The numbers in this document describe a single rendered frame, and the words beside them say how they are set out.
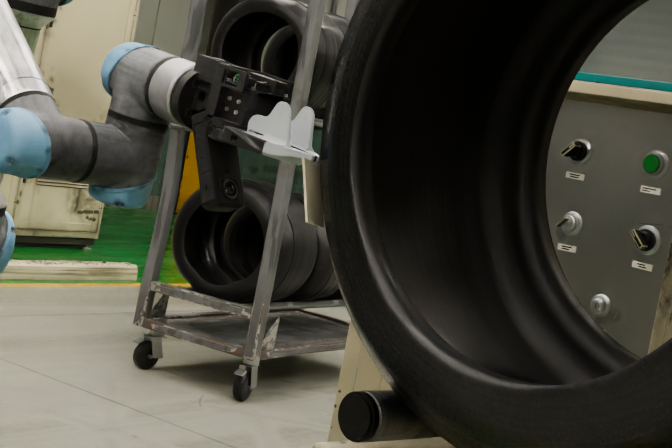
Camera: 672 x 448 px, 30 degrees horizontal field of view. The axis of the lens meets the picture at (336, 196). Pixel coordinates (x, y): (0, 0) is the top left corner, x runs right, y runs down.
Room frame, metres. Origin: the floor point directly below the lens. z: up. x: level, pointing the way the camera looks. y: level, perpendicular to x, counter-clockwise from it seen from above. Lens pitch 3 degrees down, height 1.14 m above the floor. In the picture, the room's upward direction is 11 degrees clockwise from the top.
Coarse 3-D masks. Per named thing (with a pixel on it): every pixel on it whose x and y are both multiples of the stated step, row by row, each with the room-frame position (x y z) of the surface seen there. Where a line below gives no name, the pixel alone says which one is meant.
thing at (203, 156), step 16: (208, 144) 1.39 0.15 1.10; (224, 144) 1.41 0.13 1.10; (208, 160) 1.39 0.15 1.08; (224, 160) 1.40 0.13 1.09; (208, 176) 1.39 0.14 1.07; (224, 176) 1.40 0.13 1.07; (240, 176) 1.41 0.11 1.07; (208, 192) 1.38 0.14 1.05; (224, 192) 1.38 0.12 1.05; (240, 192) 1.41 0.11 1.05; (208, 208) 1.39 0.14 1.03; (224, 208) 1.39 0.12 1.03
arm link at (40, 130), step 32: (0, 0) 1.53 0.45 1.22; (0, 32) 1.49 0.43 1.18; (0, 64) 1.46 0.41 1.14; (32, 64) 1.47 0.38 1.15; (0, 96) 1.43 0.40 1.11; (32, 96) 1.43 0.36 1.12; (0, 128) 1.39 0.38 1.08; (32, 128) 1.39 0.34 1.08; (64, 128) 1.42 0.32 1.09; (0, 160) 1.38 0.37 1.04; (32, 160) 1.39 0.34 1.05; (64, 160) 1.41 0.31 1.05
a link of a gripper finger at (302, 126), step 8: (304, 112) 1.35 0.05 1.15; (312, 112) 1.34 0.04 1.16; (296, 120) 1.35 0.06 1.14; (304, 120) 1.34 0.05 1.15; (312, 120) 1.34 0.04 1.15; (296, 128) 1.35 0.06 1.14; (304, 128) 1.34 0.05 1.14; (312, 128) 1.34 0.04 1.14; (296, 136) 1.35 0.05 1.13; (304, 136) 1.34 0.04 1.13; (312, 136) 1.34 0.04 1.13; (296, 144) 1.34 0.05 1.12; (304, 144) 1.34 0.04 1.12; (312, 152) 1.33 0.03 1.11
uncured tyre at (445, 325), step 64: (384, 0) 1.10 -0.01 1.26; (448, 0) 1.24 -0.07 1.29; (512, 0) 1.29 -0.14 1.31; (576, 0) 1.28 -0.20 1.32; (640, 0) 1.26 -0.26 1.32; (384, 64) 1.12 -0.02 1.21; (448, 64) 1.28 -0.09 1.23; (512, 64) 1.32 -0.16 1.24; (576, 64) 1.30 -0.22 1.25; (384, 128) 1.24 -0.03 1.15; (448, 128) 1.31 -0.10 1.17; (512, 128) 1.32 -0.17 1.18; (384, 192) 1.23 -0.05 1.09; (448, 192) 1.31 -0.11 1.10; (512, 192) 1.31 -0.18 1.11; (384, 256) 1.09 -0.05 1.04; (448, 256) 1.28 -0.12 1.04; (512, 256) 1.30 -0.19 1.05; (384, 320) 1.06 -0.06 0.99; (448, 320) 1.22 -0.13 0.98; (512, 320) 1.27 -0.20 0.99; (576, 320) 1.24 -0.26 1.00; (448, 384) 1.00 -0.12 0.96; (512, 384) 0.96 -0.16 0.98; (576, 384) 0.92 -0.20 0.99; (640, 384) 0.88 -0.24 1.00
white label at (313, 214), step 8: (304, 160) 1.15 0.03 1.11; (304, 168) 1.15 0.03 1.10; (312, 168) 1.17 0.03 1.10; (304, 176) 1.15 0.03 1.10; (312, 176) 1.16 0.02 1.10; (304, 184) 1.14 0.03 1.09; (312, 184) 1.16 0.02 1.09; (320, 184) 1.18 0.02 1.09; (304, 192) 1.14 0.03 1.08; (312, 192) 1.16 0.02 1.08; (320, 192) 1.18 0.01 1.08; (304, 200) 1.14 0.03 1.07; (312, 200) 1.15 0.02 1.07; (320, 200) 1.17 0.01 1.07; (312, 208) 1.15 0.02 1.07; (320, 208) 1.17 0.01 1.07; (312, 216) 1.15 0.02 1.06; (320, 216) 1.17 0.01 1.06; (320, 224) 1.17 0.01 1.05
